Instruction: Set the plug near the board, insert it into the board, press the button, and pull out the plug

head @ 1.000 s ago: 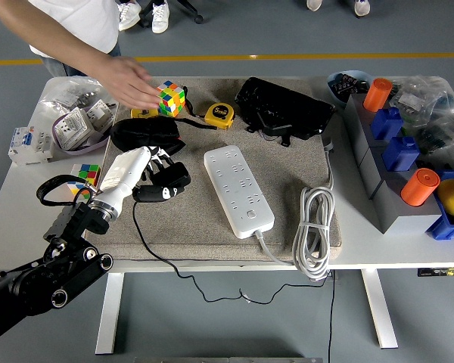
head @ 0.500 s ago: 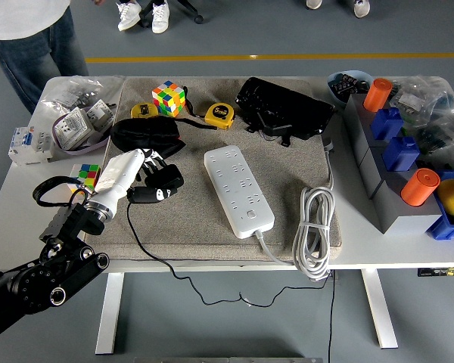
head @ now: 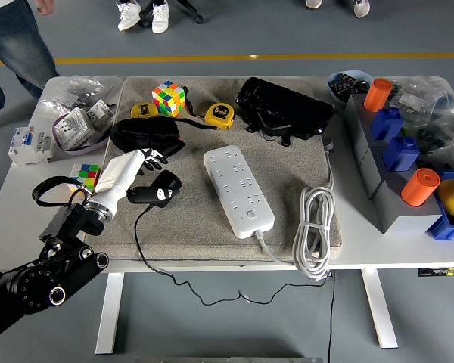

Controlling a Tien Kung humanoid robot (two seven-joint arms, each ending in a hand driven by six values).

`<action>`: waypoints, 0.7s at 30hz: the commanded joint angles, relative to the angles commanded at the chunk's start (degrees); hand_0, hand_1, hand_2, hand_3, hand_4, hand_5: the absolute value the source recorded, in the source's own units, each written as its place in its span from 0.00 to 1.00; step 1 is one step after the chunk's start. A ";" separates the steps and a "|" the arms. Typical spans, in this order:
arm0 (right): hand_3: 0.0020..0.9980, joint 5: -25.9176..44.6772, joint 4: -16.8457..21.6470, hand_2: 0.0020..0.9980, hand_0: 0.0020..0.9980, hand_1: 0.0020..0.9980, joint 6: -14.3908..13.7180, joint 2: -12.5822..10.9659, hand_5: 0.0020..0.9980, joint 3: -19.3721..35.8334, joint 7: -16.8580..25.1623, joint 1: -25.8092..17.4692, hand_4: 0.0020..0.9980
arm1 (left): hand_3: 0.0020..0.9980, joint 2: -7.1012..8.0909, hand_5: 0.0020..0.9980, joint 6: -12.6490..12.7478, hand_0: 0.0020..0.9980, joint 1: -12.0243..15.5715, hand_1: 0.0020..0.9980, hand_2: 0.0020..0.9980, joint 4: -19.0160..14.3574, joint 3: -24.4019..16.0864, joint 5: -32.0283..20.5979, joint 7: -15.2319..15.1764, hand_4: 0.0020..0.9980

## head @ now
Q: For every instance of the small white wall socket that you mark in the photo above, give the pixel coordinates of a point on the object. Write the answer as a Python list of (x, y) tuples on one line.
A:
[(102, 115)]

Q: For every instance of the black fabric pouch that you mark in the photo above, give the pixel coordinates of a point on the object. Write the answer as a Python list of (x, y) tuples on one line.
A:
[(143, 134)]

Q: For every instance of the clear bag of dark parts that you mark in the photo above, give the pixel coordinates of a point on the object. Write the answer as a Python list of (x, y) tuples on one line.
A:
[(442, 140)]

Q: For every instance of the clear bag of screws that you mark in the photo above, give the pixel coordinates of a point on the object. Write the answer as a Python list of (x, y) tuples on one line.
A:
[(72, 94)]

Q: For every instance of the person's right hand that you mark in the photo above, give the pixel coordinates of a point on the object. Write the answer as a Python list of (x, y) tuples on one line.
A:
[(45, 5)]

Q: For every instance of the grey block holder box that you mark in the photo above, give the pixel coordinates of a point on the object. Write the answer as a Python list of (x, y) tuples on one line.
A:
[(401, 219)]

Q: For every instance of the yellow tape measure square label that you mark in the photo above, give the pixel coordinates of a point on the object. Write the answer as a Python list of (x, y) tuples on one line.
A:
[(143, 110)]

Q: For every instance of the black plastic tray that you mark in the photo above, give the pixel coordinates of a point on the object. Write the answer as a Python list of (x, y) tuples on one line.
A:
[(283, 106)]

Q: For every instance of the blue storage bin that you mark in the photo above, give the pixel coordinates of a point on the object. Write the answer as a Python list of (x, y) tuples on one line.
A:
[(444, 228)]

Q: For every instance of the colourful puzzle cube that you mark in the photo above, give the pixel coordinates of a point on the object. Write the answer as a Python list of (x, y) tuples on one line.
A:
[(168, 98), (87, 172)]

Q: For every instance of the white power strip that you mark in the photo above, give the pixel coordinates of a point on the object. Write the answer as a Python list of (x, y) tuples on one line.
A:
[(238, 189)]

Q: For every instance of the white sneaker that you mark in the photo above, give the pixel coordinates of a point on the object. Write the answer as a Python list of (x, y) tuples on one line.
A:
[(160, 19), (361, 8), (313, 3), (128, 17)]

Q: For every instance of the large white wall socket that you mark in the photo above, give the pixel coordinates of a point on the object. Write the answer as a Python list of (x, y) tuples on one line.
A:
[(73, 128)]

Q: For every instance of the yellow tape measure round label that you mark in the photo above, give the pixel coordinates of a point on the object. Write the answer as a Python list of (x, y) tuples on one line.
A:
[(219, 113)]

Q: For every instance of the purple shallow bowl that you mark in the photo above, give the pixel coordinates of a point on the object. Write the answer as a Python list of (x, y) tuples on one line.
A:
[(79, 152)]

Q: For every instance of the grey-brown mat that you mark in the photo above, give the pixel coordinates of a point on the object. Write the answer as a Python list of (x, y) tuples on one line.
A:
[(287, 170)]

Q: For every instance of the white table leg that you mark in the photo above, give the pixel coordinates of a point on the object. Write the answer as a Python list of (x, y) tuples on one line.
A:
[(382, 321), (107, 329)]

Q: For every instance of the white circuit breaker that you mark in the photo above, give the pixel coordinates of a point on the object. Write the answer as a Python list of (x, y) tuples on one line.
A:
[(26, 145)]

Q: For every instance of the orange cylinder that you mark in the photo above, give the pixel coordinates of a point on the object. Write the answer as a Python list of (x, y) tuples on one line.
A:
[(376, 94), (420, 187)]

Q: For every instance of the black power adapter plug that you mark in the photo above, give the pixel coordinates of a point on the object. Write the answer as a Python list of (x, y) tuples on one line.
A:
[(166, 179)]

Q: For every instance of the light blue bowl of parts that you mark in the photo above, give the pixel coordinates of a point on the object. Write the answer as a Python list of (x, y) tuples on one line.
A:
[(336, 96)]

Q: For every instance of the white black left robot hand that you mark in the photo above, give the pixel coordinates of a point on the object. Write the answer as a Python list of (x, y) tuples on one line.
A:
[(117, 174)]

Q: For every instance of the black office chair base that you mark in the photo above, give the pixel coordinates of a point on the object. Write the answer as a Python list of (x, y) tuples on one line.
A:
[(198, 18)]

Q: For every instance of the black table control panel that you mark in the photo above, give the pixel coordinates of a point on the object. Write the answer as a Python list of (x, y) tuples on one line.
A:
[(439, 272)]

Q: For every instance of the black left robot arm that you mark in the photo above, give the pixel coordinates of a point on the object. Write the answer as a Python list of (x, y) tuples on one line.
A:
[(30, 287)]

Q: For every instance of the clear bag with white label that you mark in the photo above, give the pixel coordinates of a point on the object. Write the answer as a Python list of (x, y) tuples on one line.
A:
[(408, 101)]

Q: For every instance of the blue plastic block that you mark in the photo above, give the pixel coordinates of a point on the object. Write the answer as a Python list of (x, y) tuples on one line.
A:
[(386, 125), (401, 155)]

